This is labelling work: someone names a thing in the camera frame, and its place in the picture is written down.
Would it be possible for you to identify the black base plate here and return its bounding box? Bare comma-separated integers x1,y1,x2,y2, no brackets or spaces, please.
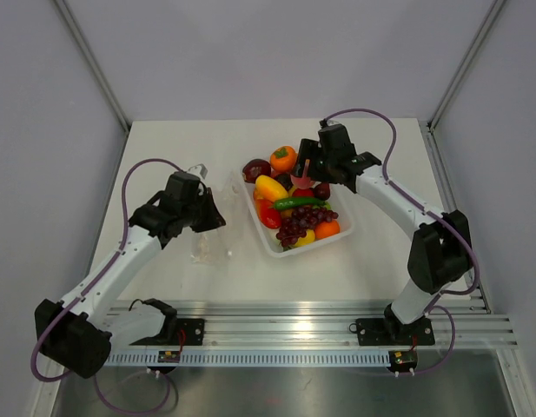
131,318,206,347
348,318,435,347

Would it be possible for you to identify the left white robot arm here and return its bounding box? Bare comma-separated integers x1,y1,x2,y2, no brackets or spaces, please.
30,165,226,381

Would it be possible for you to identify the left aluminium frame post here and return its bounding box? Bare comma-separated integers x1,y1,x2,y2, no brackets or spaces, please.
52,0,131,136

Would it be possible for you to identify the red orange bell pepper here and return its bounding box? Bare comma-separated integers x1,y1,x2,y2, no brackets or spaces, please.
255,199,281,229

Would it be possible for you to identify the dark red apple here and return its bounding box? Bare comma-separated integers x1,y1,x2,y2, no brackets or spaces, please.
242,158,272,183

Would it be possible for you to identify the aluminium mounting rail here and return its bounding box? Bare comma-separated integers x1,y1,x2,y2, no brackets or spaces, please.
93,281,519,348

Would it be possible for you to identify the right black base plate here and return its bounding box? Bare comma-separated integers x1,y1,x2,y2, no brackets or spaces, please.
348,318,435,347

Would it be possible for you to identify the yellow orange bell pepper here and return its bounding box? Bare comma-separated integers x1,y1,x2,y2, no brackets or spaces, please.
255,175,288,202

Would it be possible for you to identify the right small circuit board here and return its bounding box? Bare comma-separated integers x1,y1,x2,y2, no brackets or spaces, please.
390,349,418,370

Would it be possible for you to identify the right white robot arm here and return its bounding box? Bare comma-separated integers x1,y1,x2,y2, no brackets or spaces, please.
293,123,476,345

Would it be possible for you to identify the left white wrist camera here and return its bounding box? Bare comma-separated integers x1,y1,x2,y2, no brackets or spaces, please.
186,163,208,180

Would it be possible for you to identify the clear zip top bag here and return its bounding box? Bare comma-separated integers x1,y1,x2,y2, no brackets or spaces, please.
190,171,247,266

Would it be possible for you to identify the aluminium frame post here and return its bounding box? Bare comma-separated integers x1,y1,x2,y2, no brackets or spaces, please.
52,0,131,136
427,0,509,134

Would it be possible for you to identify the purple grape bunch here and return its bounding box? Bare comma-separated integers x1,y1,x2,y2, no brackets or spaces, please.
275,205,339,250

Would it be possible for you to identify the orange persimmon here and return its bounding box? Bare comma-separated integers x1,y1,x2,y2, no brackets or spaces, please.
269,146,297,172

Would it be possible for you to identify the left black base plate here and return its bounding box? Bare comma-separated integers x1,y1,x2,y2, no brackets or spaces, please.
131,318,206,347

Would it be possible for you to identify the green chili pepper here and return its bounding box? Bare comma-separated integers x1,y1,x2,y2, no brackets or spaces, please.
273,196,325,211

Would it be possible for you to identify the dark red fig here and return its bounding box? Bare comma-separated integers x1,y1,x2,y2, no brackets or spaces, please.
314,182,331,201

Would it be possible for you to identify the dark purple plum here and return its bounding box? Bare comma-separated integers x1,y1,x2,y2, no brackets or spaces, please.
274,173,294,191

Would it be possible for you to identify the white plastic food tray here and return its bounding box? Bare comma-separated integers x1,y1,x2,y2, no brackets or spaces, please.
237,147,355,258

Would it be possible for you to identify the left small circuit board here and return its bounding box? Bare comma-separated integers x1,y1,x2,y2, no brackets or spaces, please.
158,350,181,363

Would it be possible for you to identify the small circuit board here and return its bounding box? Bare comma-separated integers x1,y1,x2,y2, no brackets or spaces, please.
158,350,181,363
390,349,418,370

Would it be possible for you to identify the right aluminium frame post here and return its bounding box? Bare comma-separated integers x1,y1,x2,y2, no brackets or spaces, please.
427,0,509,134

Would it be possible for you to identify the pink peach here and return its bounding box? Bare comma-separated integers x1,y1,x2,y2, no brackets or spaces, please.
290,161,315,189

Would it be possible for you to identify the orange tangerine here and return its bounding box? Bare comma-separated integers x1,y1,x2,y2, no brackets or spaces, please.
314,220,341,240

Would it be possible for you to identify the white slotted cable duct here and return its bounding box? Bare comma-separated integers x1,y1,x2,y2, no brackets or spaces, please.
105,349,390,367

